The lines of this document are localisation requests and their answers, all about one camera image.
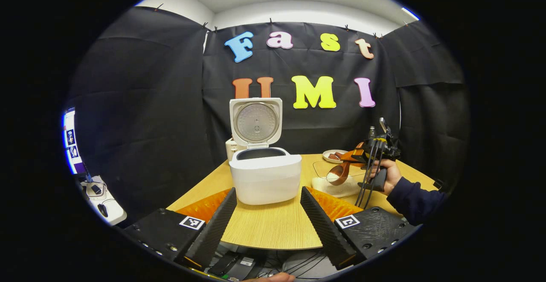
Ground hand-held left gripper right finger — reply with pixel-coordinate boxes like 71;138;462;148
300;186;421;270

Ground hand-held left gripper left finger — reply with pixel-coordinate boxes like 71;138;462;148
124;187;238;270

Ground brown wooden spoon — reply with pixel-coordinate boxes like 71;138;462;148
326;148;363;186

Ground clear rice container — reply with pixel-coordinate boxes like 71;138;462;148
311;160;367;198

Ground white rice cooker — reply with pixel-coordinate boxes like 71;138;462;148
229;98;302;206

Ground white plate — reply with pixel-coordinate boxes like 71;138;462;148
322;149;348;164

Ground black box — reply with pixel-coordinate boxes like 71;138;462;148
208;252;256;281

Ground grey round base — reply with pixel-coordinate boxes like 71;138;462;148
282;250;342;279

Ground white side table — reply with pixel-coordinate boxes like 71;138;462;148
79;175;128;226

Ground black backdrop cloth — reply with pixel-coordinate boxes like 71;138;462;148
68;6;470;227

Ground computer monitor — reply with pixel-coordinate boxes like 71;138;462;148
63;108;88;176

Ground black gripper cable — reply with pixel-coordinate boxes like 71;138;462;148
355;139;381;208

